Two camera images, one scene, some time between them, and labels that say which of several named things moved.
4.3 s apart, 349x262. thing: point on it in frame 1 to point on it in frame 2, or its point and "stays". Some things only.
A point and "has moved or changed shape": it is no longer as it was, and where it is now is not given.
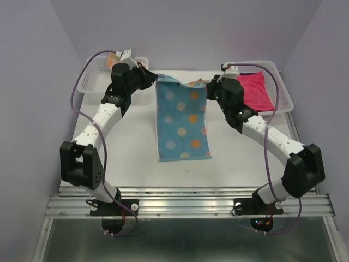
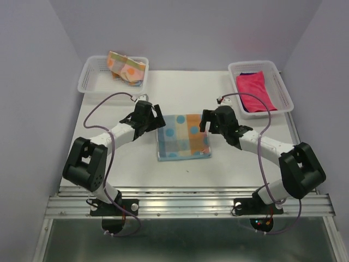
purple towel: x=241 y=73 stays
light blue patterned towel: x=181 y=123 has moved or changed shape
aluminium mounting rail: x=186 y=202 stays
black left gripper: x=149 y=77 to x=160 y=122
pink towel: x=256 y=94 stays
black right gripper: x=212 y=85 to x=208 y=115
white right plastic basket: x=285 y=102 stays
